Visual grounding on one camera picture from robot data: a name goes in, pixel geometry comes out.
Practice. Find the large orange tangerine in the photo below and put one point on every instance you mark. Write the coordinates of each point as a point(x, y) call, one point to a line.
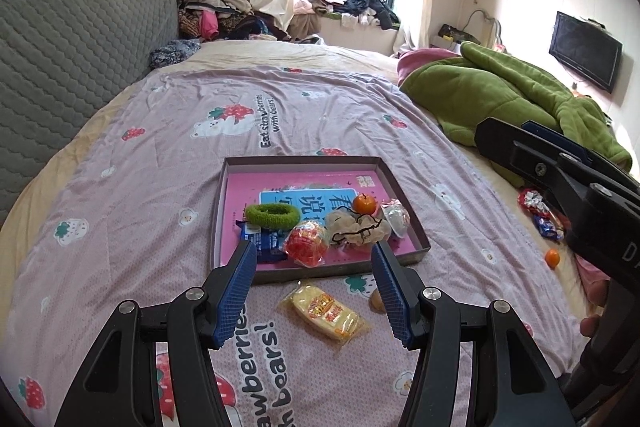
point(365, 204)

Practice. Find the green blanket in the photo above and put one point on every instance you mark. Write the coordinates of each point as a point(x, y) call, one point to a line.
point(461, 92)

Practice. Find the red blue egg toy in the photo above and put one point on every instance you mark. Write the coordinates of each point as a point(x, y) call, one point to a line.
point(306, 244)

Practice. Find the grey quilted headboard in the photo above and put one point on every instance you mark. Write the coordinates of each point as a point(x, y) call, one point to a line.
point(61, 61)

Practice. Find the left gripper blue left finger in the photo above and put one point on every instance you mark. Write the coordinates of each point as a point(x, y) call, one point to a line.
point(227, 288)

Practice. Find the pink pillow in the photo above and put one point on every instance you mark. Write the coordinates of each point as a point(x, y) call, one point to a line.
point(414, 59)

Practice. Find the person's hand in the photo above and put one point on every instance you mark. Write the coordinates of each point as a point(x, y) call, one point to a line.
point(597, 294)

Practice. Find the red blue candy wrappers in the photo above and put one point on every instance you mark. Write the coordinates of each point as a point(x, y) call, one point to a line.
point(546, 223)

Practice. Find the dark patterned cloth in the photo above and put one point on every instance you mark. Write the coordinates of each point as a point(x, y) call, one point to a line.
point(174, 52)

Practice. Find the yellow cracker packet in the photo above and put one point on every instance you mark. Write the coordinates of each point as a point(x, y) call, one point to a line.
point(324, 315)

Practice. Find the brown walnut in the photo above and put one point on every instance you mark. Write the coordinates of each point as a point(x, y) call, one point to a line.
point(376, 302)

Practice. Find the dark clothes on windowsill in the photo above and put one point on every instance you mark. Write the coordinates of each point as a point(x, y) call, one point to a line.
point(351, 12)

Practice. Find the black wall television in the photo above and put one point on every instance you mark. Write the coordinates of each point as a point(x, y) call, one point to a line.
point(587, 49)

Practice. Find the blue snack wrapper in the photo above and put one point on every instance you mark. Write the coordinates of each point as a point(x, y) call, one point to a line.
point(268, 243)

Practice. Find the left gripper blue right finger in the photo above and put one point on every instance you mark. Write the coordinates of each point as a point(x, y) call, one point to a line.
point(399, 288)

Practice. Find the small tangerine at edge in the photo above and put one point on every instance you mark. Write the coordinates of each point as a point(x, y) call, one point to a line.
point(552, 258)

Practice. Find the clothes pile by headboard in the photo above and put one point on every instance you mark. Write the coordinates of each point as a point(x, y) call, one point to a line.
point(211, 20)

